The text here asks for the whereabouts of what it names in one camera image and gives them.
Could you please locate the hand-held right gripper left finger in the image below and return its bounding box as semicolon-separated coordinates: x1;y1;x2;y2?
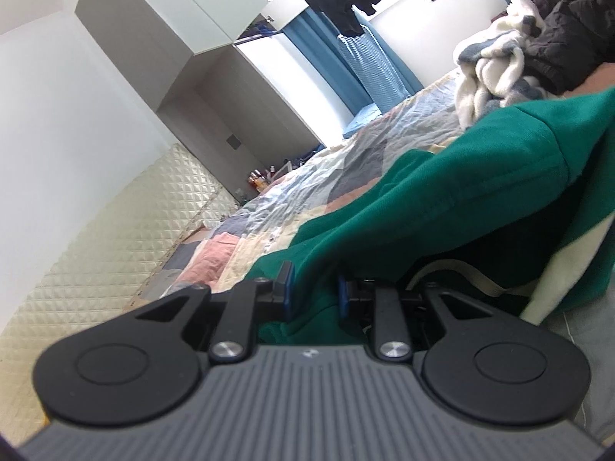
135;262;296;365

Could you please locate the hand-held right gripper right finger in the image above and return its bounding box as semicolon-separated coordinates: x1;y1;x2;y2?
337;274;517;362

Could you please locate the green hoodie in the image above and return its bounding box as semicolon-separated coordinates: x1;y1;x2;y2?
247;85;615;347

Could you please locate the patchwork quilt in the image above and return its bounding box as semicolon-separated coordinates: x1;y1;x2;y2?
158;70;615;447

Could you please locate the group of bottles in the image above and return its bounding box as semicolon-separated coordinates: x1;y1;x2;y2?
247;166;279;193

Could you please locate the light blue pillow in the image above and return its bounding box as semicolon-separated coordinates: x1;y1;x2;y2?
343;106;385;135

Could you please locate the cream padded headboard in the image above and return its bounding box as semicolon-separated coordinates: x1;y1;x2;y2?
0;141;241;443

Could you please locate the light blue mesh garment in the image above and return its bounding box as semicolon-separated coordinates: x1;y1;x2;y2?
336;24;414;113

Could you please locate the blue curtain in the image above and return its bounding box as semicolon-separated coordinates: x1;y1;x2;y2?
283;7;424;111

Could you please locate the white grey fleece blanket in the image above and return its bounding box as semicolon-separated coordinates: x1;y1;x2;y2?
454;0;553;130

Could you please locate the white wardrobe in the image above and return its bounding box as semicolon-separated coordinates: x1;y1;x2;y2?
74;0;327;193

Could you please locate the black puffer jacket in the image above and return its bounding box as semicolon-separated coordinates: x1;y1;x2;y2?
521;0;615;99

